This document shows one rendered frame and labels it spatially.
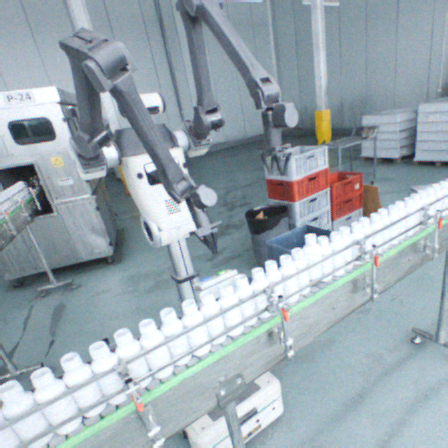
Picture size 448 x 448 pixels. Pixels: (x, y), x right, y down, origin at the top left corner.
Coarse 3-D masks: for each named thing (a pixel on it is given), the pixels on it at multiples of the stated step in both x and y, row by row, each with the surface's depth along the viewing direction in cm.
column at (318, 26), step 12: (312, 0) 897; (312, 12) 910; (312, 24) 923; (324, 24) 921; (324, 36) 933; (324, 48) 947; (324, 60) 961; (324, 72) 975; (324, 84) 990; (324, 96) 1005; (324, 108) 1019
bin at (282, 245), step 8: (288, 232) 190; (296, 232) 193; (304, 232) 198; (312, 232) 195; (320, 232) 189; (328, 232) 184; (272, 240) 183; (280, 240) 187; (288, 240) 191; (296, 240) 195; (304, 240) 200; (272, 248) 178; (280, 248) 172; (288, 248) 193; (296, 248) 197; (272, 256) 181; (280, 256) 175; (280, 264) 178
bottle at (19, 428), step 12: (12, 384) 72; (0, 396) 69; (12, 396) 70; (24, 396) 72; (12, 408) 70; (24, 408) 71; (24, 420) 71; (36, 420) 73; (24, 432) 72; (36, 432) 74; (36, 444) 74
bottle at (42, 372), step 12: (36, 372) 73; (48, 372) 73; (36, 384) 72; (48, 384) 73; (60, 384) 75; (36, 396) 72; (48, 396) 72; (48, 408) 73; (60, 408) 75; (72, 408) 77; (48, 420) 75; (60, 420) 75; (60, 432) 77
